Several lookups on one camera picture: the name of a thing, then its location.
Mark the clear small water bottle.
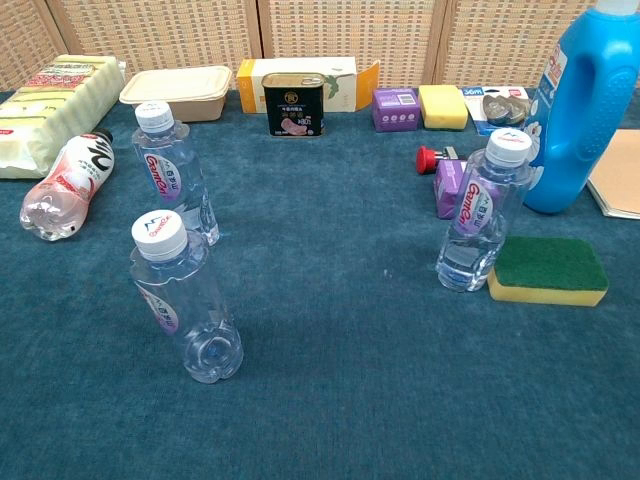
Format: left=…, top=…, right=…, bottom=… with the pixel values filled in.
left=128, top=209, right=245, bottom=385
left=434, top=127, right=534, bottom=294
left=130, top=100, right=221, bottom=247

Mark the woven wooden folding screen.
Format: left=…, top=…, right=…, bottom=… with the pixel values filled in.
left=0, top=0, right=601, bottom=92

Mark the correction tape blister pack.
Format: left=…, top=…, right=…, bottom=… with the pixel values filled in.
left=460, top=85, right=532, bottom=137

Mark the yellow sponge multipack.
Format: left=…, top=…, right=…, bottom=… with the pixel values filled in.
left=0, top=53, right=126, bottom=180

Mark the beige lidded food container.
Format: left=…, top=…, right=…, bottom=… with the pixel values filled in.
left=118, top=64, right=234, bottom=124

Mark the black luncheon meat can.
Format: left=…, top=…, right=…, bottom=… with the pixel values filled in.
left=262, top=72, right=326, bottom=138

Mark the yellow white carton box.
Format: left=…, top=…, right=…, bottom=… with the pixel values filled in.
left=235, top=57, right=381, bottom=115

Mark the plain yellow sponge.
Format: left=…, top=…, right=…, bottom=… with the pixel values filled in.
left=417, top=84, right=470, bottom=131

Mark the green yellow scouring sponge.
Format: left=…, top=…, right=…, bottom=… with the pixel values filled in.
left=487, top=235, right=610, bottom=308

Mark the pink drink bottle black cap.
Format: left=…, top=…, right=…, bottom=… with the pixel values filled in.
left=18, top=127, right=116, bottom=242

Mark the small red black toy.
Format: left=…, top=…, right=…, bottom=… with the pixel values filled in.
left=416, top=145, right=469, bottom=175

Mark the brown spiral notebook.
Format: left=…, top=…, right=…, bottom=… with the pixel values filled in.
left=585, top=128, right=640, bottom=220

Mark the blue detergent bottle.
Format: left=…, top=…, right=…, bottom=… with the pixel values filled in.
left=522, top=0, right=640, bottom=215

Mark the small purple cardboard box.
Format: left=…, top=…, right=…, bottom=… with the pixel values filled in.
left=433, top=159, right=472, bottom=220
left=372, top=87, right=420, bottom=133

